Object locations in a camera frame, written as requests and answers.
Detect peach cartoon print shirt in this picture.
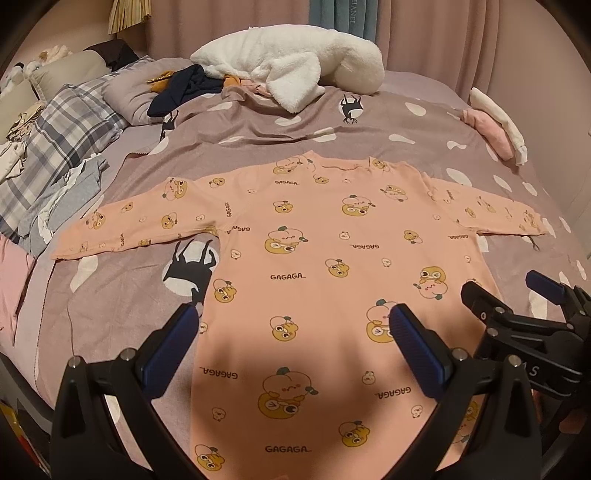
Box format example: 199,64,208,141
55,152,546,479

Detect pink and white clothes pile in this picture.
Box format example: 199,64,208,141
461,87,528,166

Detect mauve spotted blanket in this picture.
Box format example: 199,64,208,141
33,88,590,463

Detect pink folded garment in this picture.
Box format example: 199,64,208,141
0,235,35,341

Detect grey folded garment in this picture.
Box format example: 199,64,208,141
17,154,108,258

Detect pink curtain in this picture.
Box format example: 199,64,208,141
145,1,501,97

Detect teal curtain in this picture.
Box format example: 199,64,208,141
308,0,379,42

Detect plaid pillow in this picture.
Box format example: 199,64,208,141
1,74,127,240

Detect mauve pillow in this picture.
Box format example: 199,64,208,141
103,58,191,126

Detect beige headboard cushion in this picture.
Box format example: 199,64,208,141
1,50,110,143

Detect mustard yellow garment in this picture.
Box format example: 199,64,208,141
145,70,176,94

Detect navy blue garment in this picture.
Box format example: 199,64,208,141
147,64,223,118

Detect straw tassel decoration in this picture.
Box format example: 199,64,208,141
108,0,152,35

